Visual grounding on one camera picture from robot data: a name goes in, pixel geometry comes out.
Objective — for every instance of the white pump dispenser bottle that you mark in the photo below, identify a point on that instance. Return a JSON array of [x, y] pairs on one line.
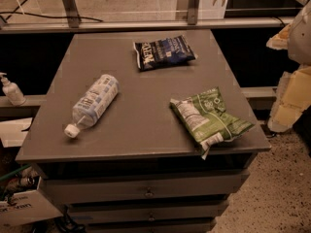
[[12, 91]]

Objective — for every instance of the dark blue chip bag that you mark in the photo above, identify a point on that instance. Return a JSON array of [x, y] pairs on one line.
[[163, 53]]

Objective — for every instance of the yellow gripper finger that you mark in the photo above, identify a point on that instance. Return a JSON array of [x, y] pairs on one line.
[[280, 40], [293, 97]]

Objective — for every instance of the grey drawer cabinet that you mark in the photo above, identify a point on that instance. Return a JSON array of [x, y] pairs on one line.
[[138, 170]]

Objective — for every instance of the white cardboard box with text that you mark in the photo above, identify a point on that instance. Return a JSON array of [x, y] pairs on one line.
[[28, 206]]

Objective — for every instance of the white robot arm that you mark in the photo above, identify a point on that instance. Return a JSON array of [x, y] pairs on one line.
[[299, 42]]

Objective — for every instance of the metal frame rail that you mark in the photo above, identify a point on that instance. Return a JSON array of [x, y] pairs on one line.
[[38, 16]]

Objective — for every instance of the blue label plastic water bottle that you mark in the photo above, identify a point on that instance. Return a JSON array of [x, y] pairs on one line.
[[92, 105]]

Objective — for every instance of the green snack bag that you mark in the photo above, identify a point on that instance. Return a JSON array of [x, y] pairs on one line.
[[205, 117]]

